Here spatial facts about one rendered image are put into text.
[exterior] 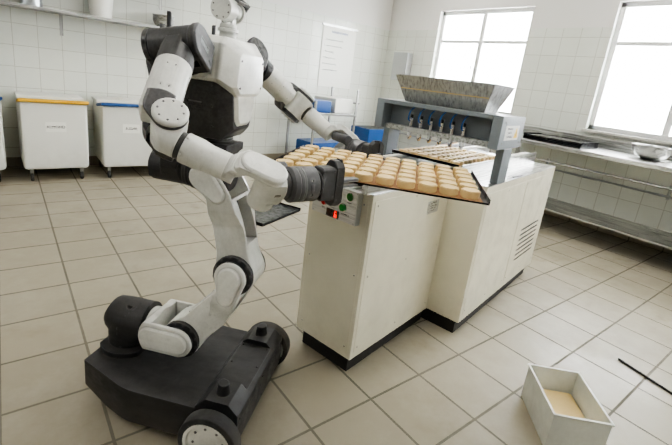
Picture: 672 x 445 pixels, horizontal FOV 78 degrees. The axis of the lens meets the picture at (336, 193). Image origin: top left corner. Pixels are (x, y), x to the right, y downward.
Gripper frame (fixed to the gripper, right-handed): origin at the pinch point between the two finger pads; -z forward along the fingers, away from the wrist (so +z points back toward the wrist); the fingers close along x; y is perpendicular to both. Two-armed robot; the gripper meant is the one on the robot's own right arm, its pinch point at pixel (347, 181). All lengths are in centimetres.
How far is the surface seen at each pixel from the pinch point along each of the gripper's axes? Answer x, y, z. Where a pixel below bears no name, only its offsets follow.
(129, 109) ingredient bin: -26, 381, -4
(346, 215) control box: -26, 41, -33
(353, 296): -61, 36, -37
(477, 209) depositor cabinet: -28, 36, -109
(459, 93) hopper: 26, 59, -108
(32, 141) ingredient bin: -59, 375, 76
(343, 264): -49, 43, -36
